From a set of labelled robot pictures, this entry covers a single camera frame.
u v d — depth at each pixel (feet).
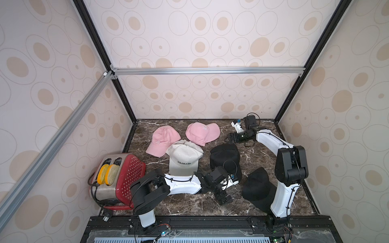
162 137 3.37
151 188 1.61
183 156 2.81
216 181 2.16
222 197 2.34
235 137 2.80
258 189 2.68
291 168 1.70
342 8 2.23
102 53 2.71
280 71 2.97
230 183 2.39
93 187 2.26
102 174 2.31
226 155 2.99
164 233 2.32
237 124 2.93
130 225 2.39
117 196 2.21
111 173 2.35
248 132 2.44
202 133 3.37
